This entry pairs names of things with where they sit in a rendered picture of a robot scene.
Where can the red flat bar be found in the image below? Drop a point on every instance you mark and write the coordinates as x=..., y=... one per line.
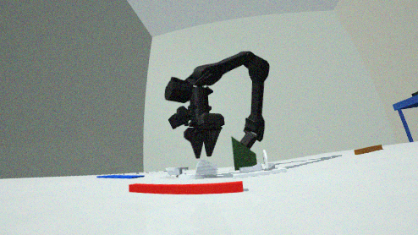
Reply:
x=197, y=188

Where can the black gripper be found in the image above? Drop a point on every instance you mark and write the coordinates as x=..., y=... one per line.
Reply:
x=206, y=128

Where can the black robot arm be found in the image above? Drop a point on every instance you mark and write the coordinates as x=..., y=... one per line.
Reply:
x=209, y=74

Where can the brown flat bar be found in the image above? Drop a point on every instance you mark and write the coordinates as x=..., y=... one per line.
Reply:
x=368, y=149

